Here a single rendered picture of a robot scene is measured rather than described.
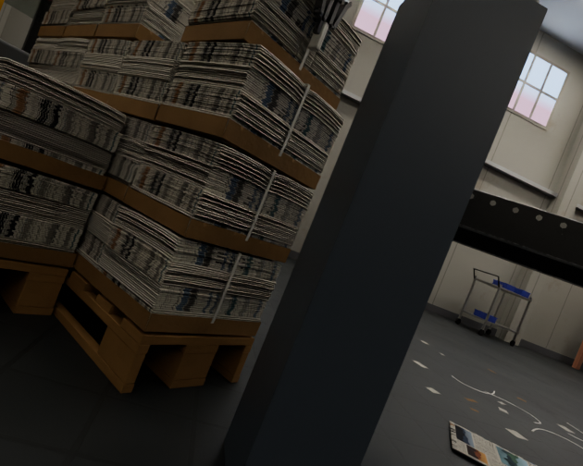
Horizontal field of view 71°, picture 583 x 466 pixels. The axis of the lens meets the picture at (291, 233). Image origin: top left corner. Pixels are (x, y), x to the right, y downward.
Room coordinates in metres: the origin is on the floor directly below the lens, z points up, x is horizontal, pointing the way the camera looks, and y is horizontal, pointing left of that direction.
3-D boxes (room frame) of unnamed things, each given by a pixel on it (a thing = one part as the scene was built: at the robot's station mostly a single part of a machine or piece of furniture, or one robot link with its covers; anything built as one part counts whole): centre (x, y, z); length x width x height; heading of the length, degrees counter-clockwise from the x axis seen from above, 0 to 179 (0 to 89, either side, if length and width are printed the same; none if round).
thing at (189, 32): (1.09, 0.32, 0.86); 0.29 x 0.16 x 0.04; 48
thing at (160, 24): (1.49, 0.66, 0.95); 0.38 x 0.29 x 0.23; 142
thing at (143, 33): (1.49, 0.66, 0.86); 0.38 x 0.29 x 0.04; 142
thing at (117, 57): (1.40, 0.55, 0.42); 1.17 x 0.39 x 0.83; 51
